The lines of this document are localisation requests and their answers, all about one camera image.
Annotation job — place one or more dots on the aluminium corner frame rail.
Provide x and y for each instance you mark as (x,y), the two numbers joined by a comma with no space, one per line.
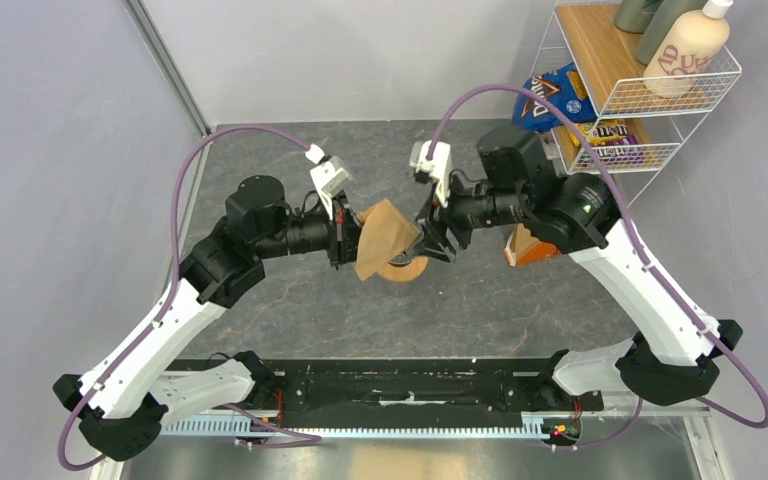
(153,39)

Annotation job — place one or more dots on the dark green bottle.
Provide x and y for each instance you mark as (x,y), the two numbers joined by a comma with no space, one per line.
(634,16)

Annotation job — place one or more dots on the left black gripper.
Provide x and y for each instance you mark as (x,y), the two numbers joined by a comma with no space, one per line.
(344,232)

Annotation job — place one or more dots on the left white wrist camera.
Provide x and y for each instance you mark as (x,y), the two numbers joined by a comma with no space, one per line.
(329,176)

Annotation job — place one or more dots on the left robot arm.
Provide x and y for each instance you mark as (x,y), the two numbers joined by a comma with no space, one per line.
(123,404)

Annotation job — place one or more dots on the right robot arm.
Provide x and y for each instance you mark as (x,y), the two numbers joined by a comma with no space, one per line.
(672,356)

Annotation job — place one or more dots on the grey green bottle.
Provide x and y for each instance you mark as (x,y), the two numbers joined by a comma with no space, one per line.
(665,16)

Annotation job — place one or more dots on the round wooden dripper stand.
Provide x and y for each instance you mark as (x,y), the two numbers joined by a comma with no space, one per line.
(404,272)

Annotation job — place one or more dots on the blue Doritos chip bag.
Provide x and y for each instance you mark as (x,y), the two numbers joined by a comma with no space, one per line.
(564,89)

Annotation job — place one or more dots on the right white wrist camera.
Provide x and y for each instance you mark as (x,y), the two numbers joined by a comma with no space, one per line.
(436,170)

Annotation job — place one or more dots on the cream lotion pump bottle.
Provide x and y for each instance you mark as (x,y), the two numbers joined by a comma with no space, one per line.
(694,39)

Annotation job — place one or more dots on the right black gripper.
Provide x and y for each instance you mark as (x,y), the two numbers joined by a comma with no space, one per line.
(432,241)

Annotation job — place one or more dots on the yellow M&M candy bag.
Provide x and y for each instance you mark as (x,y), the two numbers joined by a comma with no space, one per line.
(613,140)

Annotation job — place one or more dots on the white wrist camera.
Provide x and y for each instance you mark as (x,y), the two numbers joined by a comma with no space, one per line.
(436,170)
(329,176)

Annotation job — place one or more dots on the white wire shelf rack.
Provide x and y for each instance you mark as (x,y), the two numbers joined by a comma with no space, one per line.
(582,33)

